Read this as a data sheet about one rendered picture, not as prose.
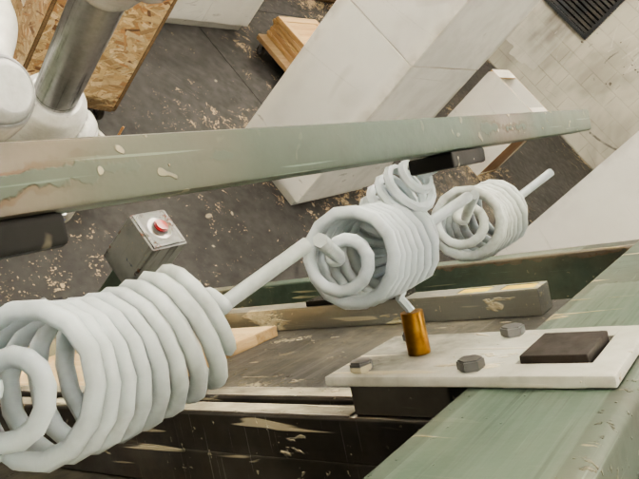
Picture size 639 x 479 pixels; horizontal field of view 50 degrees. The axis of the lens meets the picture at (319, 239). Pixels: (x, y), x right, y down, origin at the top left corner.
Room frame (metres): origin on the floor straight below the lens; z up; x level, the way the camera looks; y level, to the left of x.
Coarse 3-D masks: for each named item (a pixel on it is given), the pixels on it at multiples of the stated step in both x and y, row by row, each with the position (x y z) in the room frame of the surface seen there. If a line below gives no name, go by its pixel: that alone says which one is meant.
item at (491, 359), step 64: (384, 192) 0.40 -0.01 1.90; (384, 256) 0.40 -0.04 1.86; (384, 384) 0.35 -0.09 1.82; (448, 384) 0.34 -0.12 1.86; (512, 384) 0.33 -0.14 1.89; (576, 384) 0.33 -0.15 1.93; (128, 448) 0.40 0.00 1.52; (192, 448) 0.39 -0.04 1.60; (256, 448) 0.37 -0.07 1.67; (320, 448) 0.36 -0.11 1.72; (384, 448) 0.36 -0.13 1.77
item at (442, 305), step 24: (528, 288) 0.90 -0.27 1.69; (240, 312) 1.00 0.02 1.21; (264, 312) 0.98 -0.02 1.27; (288, 312) 0.97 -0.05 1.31; (312, 312) 0.96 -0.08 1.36; (336, 312) 0.95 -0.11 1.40; (360, 312) 0.94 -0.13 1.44; (384, 312) 0.94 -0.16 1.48; (432, 312) 0.92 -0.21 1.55; (456, 312) 0.91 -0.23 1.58; (480, 312) 0.91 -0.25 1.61; (504, 312) 0.90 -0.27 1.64; (528, 312) 0.89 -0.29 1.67
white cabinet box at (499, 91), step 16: (480, 80) 5.99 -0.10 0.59; (496, 80) 5.96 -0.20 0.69; (512, 80) 6.38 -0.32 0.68; (480, 96) 5.96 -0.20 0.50; (496, 96) 5.93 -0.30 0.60; (512, 96) 5.90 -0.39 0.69; (528, 96) 6.31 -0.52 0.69; (464, 112) 5.96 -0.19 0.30; (480, 112) 5.93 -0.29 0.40; (496, 112) 5.90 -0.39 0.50; (512, 112) 5.87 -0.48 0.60; (512, 144) 5.95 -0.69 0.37; (496, 160) 5.96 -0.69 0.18
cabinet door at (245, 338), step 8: (240, 328) 0.94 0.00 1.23; (248, 328) 0.93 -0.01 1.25; (256, 328) 0.93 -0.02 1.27; (264, 328) 0.92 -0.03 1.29; (272, 328) 0.92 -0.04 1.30; (240, 336) 0.87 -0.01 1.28; (248, 336) 0.87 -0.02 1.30; (256, 336) 0.88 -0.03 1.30; (264, 336) 0.90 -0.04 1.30; (272, 336) 0.91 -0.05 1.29; (240, 344) 0.84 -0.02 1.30; (248, 344) 0.85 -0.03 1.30; (256, 344) 0.87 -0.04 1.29; (240, 352) 0.83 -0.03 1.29; (48, 360) 0.84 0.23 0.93; (80, 368) 0.77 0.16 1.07; (24, 376) 0.74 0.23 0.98; (56, 376) 0.73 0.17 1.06; (80, 376) 0.71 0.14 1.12; (24, 384) 0.70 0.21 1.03; (80, 384) 0.67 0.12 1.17
